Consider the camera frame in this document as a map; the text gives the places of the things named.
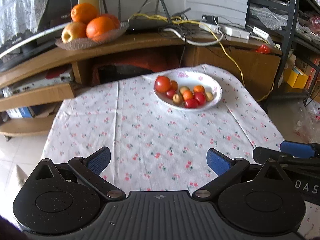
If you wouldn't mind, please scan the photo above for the red tomato with stem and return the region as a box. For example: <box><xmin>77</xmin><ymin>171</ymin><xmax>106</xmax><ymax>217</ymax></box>
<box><xmin>184</xmin><ymin>98</ymin><xmax>198</xmax><ymax>109</ymax></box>

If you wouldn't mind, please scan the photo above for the brown longan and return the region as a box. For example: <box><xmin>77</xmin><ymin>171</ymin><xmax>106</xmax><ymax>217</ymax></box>
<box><xmin>179</xmin><ymin>86</ymin><xmax>190</xmax><ymax>95</ymax></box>
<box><xmin>204</xmin><ymin>92</ymin><xmax>214</xmax><ymax>102</ymax></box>
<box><xmin>172</xmin><ymin>94</ymin><xmax>183</xmax><ymax>106</ymax></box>

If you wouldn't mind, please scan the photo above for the red oval tomato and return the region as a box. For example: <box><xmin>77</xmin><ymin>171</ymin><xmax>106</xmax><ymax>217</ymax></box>
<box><xmin>194</xmin><ymin>92</ymin><xmax>206</xmax><ymax>106</ymax></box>

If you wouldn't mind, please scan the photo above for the orange mandarin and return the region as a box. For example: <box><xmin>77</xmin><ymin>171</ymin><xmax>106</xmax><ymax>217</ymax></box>
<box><xmin>182</xmin><ymin>89</ymin><xmax>194</xmax><ymax>101</ymax></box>

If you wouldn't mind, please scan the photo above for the small orange kumquat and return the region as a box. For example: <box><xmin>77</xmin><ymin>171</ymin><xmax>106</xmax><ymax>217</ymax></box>
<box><xmin>193</xmin><ymin>85</ymin><xmax>205</xmax><ymax>93</ymax></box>

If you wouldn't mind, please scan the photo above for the small red cherry tomato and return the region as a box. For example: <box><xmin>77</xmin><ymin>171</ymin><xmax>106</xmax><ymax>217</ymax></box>
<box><xmin>165</xmin><ymin>89</ymin><xmax>176</xmax><ymax>100</ymax></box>

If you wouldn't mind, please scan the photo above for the orange round fruit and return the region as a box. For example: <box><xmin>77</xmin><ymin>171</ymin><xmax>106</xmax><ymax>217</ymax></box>
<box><xmin>171</xmin><ymin>80</ymin><xmax>178</xmax><ymax>91</ymax></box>

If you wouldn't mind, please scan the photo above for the large red tomato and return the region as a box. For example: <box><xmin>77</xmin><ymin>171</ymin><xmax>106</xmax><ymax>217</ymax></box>
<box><xmin>154</xmin><ymin>76</ymin><xmax>171</xmax><ymax>93</ymax></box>

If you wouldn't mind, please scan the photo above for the yellow box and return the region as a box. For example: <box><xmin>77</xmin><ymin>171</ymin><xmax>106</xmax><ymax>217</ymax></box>
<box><xmin>287</xmin><ymin>67</ymin><xmax>308</xmax><ymax>89</ymax></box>

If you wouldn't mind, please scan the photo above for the cherry print white tablecloth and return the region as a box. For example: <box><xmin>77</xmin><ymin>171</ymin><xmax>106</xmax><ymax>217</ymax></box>
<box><xmin>41</xmin><ymin>63</ymin><xmax>320</xmax><ymax>238</ymax></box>

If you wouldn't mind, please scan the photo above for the blue white box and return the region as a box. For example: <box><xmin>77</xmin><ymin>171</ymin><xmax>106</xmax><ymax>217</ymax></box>
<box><xmin>6</xmin><ymin>107</ymin><xmax>35</xmax><ymax>119</ymax></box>

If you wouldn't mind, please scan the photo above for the wooden tv cabinet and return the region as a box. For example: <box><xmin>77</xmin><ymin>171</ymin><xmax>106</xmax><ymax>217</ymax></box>
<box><xmin>0</xmin><ymin>31</ymin><xmax>283</xmax><ymax>140</ymax></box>

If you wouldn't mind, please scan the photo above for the white floral plate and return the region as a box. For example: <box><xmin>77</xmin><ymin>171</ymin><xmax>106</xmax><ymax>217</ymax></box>
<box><xmin>153</xmin><ymin>70</ymin><xmax>222</xmax><ymax>112</ymax></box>

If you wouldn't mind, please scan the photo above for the red small object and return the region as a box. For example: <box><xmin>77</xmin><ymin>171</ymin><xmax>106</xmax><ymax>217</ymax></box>
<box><xmin>256</xmin><ymin>44</ymin><xmax>271</xmax><ymax>54</ymax></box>

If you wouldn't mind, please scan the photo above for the glass fruit dish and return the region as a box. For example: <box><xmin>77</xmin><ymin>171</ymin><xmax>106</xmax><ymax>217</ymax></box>
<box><xmin>55</xmin><ymin>22</ymin><xmax>130</xmax><ymax>51</ymax></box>

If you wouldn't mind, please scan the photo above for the white power strip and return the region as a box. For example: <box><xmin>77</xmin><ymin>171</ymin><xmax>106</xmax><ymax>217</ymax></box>
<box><xmin>199</xmin><ymin>22</ymin><xmax>250</xmax><ymax>40</ymax></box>

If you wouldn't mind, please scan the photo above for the yellow apple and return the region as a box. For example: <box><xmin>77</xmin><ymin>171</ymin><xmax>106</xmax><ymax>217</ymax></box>
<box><xmin>61</xmin><ymin>22</ymin><xmax>87</xmax><ymax>43</ymax></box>

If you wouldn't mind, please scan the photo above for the black metal shelf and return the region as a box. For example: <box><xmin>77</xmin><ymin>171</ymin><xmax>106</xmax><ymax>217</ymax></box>
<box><xmin>247</xmin><ymin>0</ymin><xmax>319</xmax><ymax>106</ymax></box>

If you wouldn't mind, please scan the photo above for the large orange front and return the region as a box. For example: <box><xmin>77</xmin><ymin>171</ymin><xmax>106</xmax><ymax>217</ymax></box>
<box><xmin>86</xmin><ymin>16</ymin><xmax>116</xmax><ymax>39</ymax></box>

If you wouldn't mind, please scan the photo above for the large orange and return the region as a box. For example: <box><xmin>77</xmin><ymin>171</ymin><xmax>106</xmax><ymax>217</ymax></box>
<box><xmin>86</xmin><ymin>16</ymin><xmax>116</xmax><ymax>39</ymax></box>
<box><xmin>71</xmin><ymin>3</ymin><xmax>99</xmax><ymax>24</ymax></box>

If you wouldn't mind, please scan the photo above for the red orange behind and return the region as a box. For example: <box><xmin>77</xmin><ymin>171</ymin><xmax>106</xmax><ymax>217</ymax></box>
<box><xmin>101</xmin><ymin>14</ymin><xmax>120</xmax><ymax>29</ymax></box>

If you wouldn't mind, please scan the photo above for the large orange back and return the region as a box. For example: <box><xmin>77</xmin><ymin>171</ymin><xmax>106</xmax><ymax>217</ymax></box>
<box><xmin>71</xmin><ymin>3</ymin><xmax>99</xmax><ymax>24</ymax></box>

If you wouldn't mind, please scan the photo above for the black wifi router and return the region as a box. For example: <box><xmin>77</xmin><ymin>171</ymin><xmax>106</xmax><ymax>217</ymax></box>
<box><xmin>116</xmin><ymin>0</ymin><xmax>191</xmax><ymax>33</ymax></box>

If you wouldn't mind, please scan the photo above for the white lace cloth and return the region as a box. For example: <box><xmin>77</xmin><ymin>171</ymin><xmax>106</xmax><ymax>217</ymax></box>
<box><xmin>1</xmin><ymin>0</ymin><xmax>48</xmax><ymax>45</ymax></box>

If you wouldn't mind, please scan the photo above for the white thick cable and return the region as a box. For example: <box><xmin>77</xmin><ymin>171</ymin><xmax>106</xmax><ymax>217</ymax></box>
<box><xmin>162</xmin><ymin>27</ymin><xmax>225</xmax><ymax>47</ymax></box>

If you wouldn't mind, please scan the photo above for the yellow cable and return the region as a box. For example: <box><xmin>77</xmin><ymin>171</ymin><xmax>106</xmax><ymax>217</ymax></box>
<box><xmin>128</xmin><ymin>13</ymin><xmax>275</xmax><ymax>103</ymax></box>

